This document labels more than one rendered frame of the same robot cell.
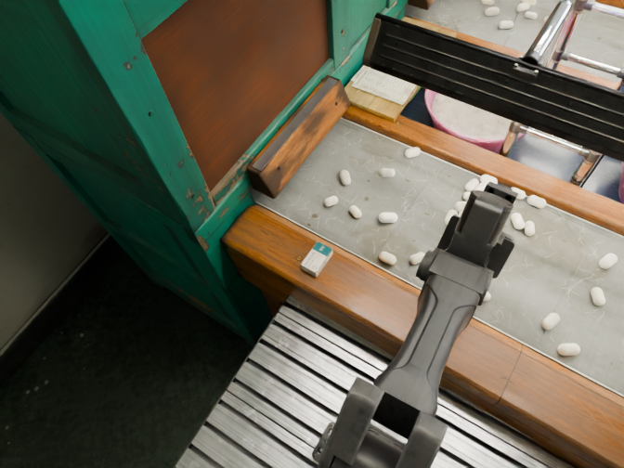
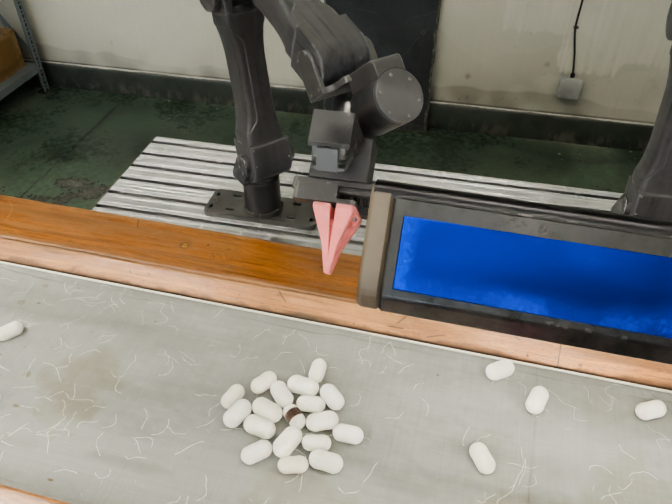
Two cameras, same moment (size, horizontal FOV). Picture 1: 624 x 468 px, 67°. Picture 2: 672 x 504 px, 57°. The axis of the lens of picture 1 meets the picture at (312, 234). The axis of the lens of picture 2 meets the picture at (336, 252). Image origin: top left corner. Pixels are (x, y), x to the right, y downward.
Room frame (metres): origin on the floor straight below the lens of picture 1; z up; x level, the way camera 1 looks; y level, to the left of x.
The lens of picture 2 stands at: (0.51, -0.78, 1.32)
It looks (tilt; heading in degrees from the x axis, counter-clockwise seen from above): 41 degrees down; 153
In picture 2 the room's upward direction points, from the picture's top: straight up
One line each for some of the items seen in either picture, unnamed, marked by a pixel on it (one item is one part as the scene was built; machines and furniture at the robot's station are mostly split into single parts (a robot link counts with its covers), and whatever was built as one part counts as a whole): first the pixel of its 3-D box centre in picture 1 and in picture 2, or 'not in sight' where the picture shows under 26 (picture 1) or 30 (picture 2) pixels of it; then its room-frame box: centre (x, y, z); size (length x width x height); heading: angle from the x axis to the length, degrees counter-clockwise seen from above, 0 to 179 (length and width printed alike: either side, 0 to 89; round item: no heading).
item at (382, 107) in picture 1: (399, 65); not in sight; (0.91, -0.28, 0.77); 0.33 x 0.15 x 0.01; 139
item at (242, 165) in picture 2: not in sight; (263, 162); (-0.32, -0.49, 0.77); 0.09 x 0.06 x 0.06; 97
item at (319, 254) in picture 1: (317, 258); not in sight; (0.41, 0.00, 0.78); 0.06 x 0.04 x 0.02; 139
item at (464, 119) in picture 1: (478, 114); not in sight; (0.76, -0.44, 0.71); 0.22 x 0.22 x 0.06
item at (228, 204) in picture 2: not in sight; (262, 192); (-0.33, -0.50, 0.71); 0.20 x 0.07 x 0.08; 51
